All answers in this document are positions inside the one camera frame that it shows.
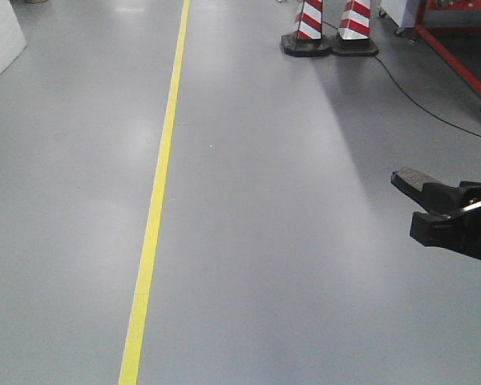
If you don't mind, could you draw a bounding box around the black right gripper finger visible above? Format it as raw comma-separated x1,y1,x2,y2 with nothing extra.
409,182,463,214

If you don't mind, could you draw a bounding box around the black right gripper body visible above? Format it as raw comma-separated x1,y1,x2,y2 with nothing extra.
410,181,481,261

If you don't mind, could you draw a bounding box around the red white traffic cone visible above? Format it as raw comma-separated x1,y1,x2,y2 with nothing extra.
281,0,331,57

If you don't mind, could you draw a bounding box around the white foam block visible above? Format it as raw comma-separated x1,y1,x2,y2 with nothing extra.
0,0,26,74

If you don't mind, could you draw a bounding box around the black floor cable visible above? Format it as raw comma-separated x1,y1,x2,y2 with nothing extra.
320,19,481,145

